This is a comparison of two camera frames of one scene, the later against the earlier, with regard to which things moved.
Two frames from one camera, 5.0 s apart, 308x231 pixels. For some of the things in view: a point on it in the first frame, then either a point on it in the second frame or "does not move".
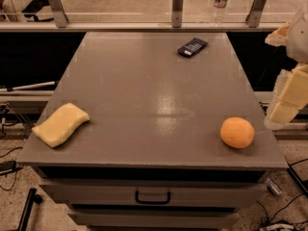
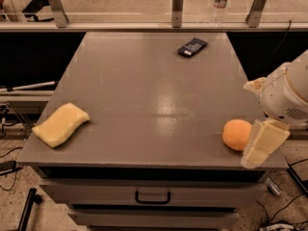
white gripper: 298,38 to 279,95
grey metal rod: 12,89 does not move
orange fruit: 236,132 does not move
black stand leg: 32,198 does not move
